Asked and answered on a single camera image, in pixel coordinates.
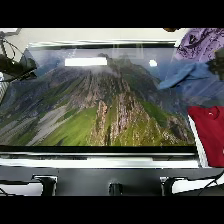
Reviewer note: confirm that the blue shirt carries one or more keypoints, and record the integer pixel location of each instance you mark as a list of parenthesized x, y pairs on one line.
[(186, 76)]

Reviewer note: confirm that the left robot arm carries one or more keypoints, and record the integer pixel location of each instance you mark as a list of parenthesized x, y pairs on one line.
[(16, 68)]

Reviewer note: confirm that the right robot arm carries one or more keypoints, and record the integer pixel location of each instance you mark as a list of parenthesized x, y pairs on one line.
[(217, 65)]

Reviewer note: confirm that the red garment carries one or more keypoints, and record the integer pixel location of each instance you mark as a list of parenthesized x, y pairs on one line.
[(211, 133)]

